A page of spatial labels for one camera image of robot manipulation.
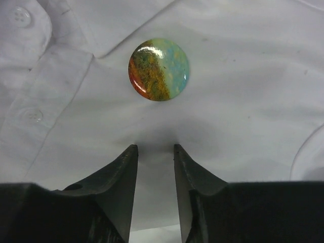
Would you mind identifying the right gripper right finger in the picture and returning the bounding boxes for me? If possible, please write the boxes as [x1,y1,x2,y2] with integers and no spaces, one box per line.
[174,144,323,242]

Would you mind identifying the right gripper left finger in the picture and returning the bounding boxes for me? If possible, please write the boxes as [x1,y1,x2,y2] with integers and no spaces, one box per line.
[1,145,138,242]

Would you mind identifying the white button shirt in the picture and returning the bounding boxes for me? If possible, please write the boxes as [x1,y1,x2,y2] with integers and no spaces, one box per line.
[1,1,323,242]

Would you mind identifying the round shirt label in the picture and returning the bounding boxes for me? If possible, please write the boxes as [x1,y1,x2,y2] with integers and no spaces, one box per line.
[128,38,190,101]

